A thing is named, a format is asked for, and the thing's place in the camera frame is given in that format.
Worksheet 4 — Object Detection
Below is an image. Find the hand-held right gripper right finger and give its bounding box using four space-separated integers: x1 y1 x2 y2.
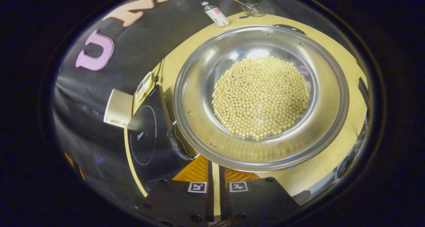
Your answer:
219 167 301 227

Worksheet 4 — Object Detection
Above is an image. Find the white plastic bottle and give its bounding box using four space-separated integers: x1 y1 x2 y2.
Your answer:
201 1 230 28

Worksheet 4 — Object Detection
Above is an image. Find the white box-shaped appliance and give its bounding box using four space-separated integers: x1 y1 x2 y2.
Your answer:
103 88 134 128

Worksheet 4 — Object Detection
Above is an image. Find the white divided dish of beans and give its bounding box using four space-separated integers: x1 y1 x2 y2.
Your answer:
135 71 154 102

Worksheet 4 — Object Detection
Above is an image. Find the black backdrop cloth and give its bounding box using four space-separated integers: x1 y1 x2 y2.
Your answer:
53 0 276 207

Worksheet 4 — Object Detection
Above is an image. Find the pile of soybeans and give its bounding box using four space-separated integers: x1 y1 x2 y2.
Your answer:
212 56 310 141

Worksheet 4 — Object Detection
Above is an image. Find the black power cable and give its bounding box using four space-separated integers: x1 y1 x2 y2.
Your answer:
154 58 166 83

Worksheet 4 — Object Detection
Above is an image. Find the wire mesh holder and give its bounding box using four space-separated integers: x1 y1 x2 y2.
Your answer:
241 3 265 17

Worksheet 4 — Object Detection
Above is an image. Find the steel pot with black handle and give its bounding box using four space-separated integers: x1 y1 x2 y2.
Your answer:
168 24 350 173

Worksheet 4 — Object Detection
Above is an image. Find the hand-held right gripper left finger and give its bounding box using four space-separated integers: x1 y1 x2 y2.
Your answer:
138 155 215 227

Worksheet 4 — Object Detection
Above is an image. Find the black induction cooktop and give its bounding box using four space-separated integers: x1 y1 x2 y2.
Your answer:
127 84 197 191

